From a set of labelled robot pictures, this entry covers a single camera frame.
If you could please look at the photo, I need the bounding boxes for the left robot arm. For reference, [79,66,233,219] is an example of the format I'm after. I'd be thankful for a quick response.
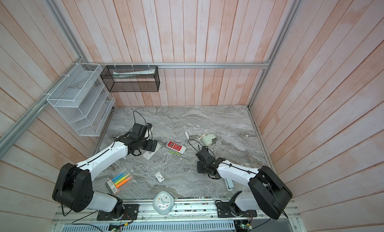
[52,123,158,220]

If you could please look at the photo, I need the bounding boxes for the white round alarm clock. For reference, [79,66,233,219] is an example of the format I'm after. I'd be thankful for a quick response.
[153,191,175,216]

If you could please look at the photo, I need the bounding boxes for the white paper in basket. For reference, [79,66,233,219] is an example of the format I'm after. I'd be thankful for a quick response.
[112,69,156,79]

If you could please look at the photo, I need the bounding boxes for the pack of coloured highlighters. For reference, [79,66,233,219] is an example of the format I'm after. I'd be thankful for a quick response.
[106,170,133,195]

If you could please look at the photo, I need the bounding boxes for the aluminium front rail frame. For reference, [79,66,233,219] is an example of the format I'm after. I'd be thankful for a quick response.
[52,198,307,232]

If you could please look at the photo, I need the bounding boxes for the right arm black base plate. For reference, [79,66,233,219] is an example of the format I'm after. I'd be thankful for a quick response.
[215,191,258,218]

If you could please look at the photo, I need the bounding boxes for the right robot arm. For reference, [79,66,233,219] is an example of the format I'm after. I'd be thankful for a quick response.
[196,147,293,220]

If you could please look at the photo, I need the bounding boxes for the mint green pencil sharpener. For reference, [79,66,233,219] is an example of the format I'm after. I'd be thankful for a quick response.
[198,134,217,147]

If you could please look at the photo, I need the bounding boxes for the white wire mesh shelf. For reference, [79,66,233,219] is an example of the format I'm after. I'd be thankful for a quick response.
[47,63,115,137]

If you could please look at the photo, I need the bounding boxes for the light blue glasses case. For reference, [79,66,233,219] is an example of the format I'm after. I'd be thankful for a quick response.
[225,179,235,191]

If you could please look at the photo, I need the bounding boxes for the black wire mesh basket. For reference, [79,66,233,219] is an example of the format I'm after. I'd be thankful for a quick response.
[101,65,161,92]

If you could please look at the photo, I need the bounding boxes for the small white red card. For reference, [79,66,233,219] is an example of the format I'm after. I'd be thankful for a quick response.
[155,172,165,183]

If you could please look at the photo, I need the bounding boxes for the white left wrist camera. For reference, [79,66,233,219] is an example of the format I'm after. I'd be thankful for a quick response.
[145,123,153,139]

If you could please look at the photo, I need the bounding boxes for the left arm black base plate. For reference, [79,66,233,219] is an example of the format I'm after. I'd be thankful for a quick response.
[97,204,140,221]

